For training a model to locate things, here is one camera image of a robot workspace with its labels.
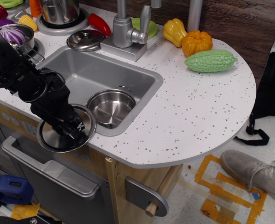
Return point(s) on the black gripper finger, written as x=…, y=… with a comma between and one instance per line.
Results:
x=65, y=132
x=78, y=132

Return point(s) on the grey toy oven door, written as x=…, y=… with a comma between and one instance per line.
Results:
x=72, y=195

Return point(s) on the orange toy carrot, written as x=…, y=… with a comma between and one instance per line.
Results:
x=35, y=8

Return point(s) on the yellow toy bell pepper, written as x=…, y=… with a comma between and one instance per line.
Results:
x=174, y=31

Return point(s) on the grey toy stove burner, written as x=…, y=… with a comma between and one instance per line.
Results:
x=62, y=30

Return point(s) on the blue plastic clamp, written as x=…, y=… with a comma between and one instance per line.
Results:
x=15, y=190

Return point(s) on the purple striped toy onion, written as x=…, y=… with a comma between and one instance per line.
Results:
x=13, y=34

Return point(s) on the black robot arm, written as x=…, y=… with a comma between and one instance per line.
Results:
x=12, y=60

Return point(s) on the black backpack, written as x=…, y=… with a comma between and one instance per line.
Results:
x=264, y=104

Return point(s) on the grey toy sink basin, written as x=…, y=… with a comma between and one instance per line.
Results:
x=87, y=73

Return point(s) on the green toy vegetable top left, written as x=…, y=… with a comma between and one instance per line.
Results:
x=10, y=3

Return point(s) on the tall steel pot on burner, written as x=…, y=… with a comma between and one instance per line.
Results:
x=60, y=12

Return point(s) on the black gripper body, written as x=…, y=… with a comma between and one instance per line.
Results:
x=47, y=93

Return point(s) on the grey suede shoe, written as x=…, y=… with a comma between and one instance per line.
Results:
x=249, y=170

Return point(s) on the orange toy pumpkin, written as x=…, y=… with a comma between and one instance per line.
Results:
x=196, y=41

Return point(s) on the silver vertical pole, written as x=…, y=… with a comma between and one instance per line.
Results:
x=194, y=15

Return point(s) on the yellow toy corn cob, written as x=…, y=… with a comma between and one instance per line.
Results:
x=28, y=21

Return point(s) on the green toy bitter gourd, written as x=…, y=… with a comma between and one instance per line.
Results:
x=211, y=61

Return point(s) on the grey towel peg plate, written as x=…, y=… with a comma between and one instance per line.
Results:
x=152, y=202

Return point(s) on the steel pot with onion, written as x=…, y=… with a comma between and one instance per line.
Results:
x=32, y=49

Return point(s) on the silver toy faucet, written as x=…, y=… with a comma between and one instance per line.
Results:
x=125, y=40

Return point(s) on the green toy plate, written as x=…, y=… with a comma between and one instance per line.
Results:
x=152, y=29

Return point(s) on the small steel pot in sink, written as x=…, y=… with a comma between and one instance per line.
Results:
x=111, y=106

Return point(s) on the red toy chili pepper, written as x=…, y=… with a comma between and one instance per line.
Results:
x=97, y=22

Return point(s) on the steel pot lid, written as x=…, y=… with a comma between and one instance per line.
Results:
x=49, y=136

